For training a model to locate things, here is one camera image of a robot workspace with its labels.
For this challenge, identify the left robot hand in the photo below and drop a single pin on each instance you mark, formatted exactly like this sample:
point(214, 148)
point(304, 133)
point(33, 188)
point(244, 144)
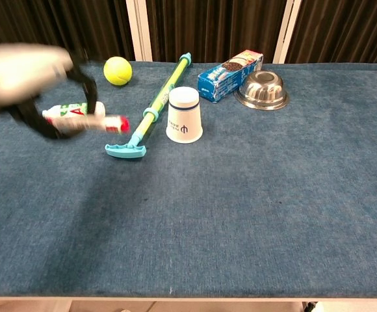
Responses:
point(19, 78)

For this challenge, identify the red white marker pen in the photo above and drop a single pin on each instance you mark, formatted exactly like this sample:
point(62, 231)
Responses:
point(110, 123)

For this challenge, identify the white green plastic bottle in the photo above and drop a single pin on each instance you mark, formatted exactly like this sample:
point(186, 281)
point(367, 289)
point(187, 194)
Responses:
point(67, 110)

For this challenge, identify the yellow tennis ball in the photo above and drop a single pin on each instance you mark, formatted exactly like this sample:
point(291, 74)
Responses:
point(117, 71)

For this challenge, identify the green blue toy water pump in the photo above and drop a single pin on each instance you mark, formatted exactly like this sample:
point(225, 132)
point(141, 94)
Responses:
point(160, 96)

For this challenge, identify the white paper cup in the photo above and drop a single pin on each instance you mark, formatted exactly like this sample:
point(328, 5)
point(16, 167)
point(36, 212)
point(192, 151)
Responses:
point(184, 117)

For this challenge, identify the dark curtain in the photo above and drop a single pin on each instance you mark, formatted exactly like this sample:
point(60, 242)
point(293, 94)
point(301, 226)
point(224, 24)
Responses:
point(214, 29)

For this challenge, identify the blue cookie box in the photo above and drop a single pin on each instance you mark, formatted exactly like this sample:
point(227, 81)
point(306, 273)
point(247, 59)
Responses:
point(227, 78)

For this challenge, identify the stainless steel bowl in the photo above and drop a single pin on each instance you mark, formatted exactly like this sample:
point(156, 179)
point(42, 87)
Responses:
point(262, 91)

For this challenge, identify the blue table cloth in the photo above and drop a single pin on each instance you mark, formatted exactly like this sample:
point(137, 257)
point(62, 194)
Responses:
point(240, 195)

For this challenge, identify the white frame post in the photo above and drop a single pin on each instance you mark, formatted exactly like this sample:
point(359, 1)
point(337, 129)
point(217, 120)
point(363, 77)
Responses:
point(287, 31)
point(139, 29)

